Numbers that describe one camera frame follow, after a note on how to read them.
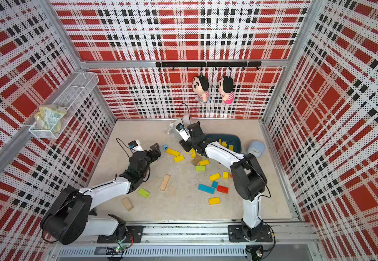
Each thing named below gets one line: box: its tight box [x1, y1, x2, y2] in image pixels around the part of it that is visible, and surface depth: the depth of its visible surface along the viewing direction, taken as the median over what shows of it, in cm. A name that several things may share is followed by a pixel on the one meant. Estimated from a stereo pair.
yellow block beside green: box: [198, 159, 210, 166], surface depth 100 cm
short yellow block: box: [173, 154, 185, 163], surface depth 103 cm
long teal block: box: [197, 183, 216, 195], surface depth 91 cm
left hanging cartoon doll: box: [192, 75, 210, 103], surface depth 95 cm
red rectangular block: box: [216, 184, 230, 195], surface depth 90 cm
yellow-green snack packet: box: [33, 103, 68, 134], surface depth 64 cm
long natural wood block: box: [158, 174, 171, 191], surface depth 91 cm
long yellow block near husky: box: [165, 147, 181, 157], surface depth 103 cm
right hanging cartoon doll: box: [218, 75, 235, 105], surface depth 96 cm
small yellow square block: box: [222, 171, 230, 180], surface depth 93 cm
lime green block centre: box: [195, 165, 206, 172], surface depth 98 cm
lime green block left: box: [137, 188, 151, 199], surface depth 86 cm
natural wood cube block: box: [121, 196, 135, 212], surface depth 84 cm
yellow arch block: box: [190, 148, 197, 159], surface depth 102 cm
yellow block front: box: [208, 196, 222, 205], surface depth 86 cm
